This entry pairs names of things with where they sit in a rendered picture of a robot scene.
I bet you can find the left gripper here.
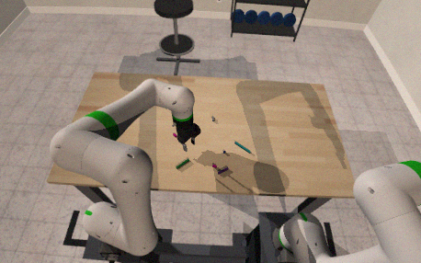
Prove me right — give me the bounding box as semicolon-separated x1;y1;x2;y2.
172;116;201;152

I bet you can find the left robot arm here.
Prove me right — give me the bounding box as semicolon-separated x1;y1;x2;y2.
50;79;195;263

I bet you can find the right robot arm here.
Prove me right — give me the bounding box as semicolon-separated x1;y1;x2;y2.
272;159;421;263

